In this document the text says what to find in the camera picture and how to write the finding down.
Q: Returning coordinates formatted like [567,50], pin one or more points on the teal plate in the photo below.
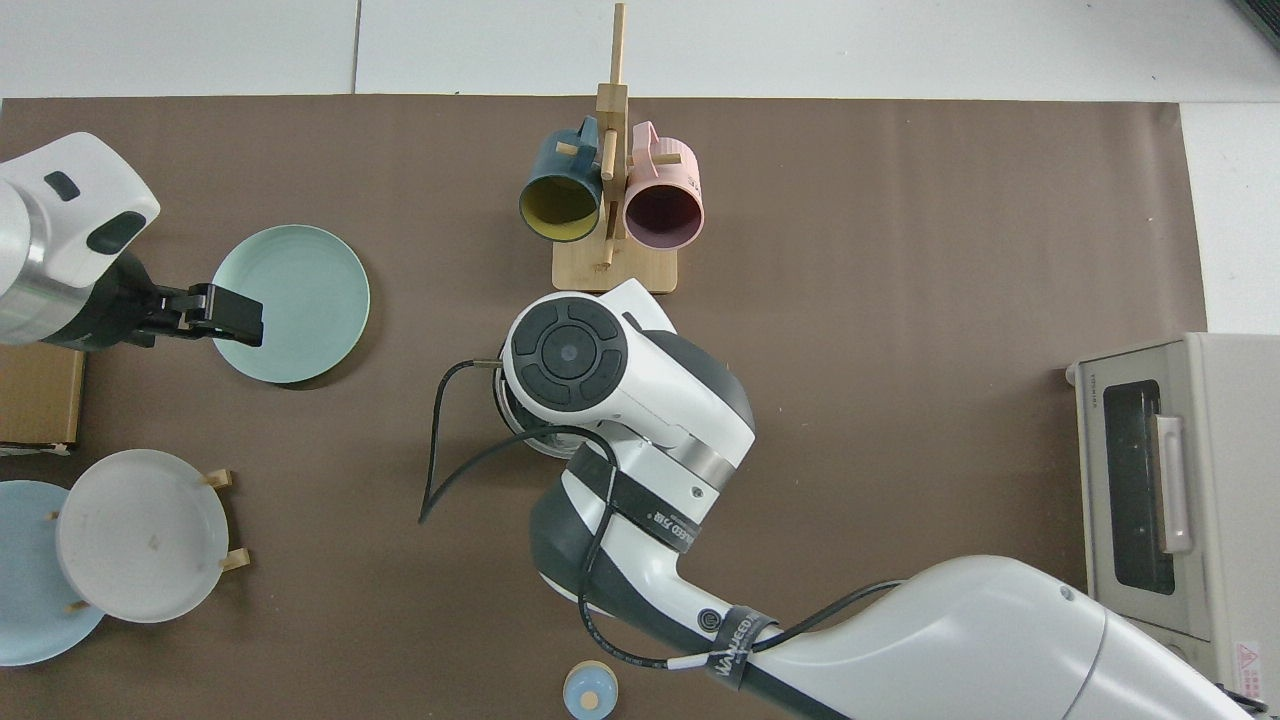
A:
[310,300]

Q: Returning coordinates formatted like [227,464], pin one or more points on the wooden plate rack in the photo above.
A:
[236,560]

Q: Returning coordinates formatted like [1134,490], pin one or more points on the wooden cup stand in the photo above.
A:
[615,272]

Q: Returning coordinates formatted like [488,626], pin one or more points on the brown table cloth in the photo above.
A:
[900,300]

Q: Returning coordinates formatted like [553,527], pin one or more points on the dark blue cup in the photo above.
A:
[560,208]

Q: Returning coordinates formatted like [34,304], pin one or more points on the white plate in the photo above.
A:
[140,535]

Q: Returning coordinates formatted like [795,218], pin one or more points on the pale toaster oven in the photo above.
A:
[1230,480]

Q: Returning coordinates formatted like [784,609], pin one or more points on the light blue plate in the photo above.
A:
[30,590]

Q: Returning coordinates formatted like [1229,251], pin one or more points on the pink cup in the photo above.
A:
[664,215]

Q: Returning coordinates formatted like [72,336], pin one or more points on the small blue round thing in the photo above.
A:
[590,692]

